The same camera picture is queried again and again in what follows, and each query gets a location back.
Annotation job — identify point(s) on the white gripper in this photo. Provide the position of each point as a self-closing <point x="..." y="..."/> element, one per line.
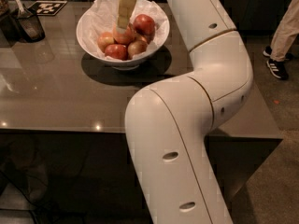
<point x="125" y="8"/>

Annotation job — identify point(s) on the red-yellow apple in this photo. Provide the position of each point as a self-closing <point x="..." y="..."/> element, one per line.
<point x="124" y="36"/>

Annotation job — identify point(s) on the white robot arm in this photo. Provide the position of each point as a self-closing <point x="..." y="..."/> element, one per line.
<point x="166" y="122"/>

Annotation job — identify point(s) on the dark red right apple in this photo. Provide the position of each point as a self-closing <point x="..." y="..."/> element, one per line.
<point x="144" y="24"/>

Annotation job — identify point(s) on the white ceramic bowl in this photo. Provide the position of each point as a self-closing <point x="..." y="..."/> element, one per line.
<point x="124" y="64"/>

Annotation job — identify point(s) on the small hidden yellow apple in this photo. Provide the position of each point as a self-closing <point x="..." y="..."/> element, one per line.
<point x="141" y="38"/>

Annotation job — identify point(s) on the left yellow-red apple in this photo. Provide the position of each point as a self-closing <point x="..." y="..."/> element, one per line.
<point x="105" y="39"/>

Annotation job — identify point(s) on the front right yellow apple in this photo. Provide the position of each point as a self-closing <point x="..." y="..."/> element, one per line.
<point x="136" y="47"/>

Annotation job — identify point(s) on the front red apple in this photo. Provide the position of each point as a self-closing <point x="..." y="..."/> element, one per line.
<point x="116" y="51"/>

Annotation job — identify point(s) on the black white fiducial marker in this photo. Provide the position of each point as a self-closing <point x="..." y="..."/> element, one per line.
<point x="47" y="8"/>

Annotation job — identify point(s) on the dark container with scoop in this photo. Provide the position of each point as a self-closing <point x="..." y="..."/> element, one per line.
<point x="28" y="23"/>

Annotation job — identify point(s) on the person in beige trousers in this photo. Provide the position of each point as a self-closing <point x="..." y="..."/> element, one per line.
<point x="286" y="32"/>

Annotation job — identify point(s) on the black white sneaker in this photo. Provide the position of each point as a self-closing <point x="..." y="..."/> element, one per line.
<point x="277" y="69"/>

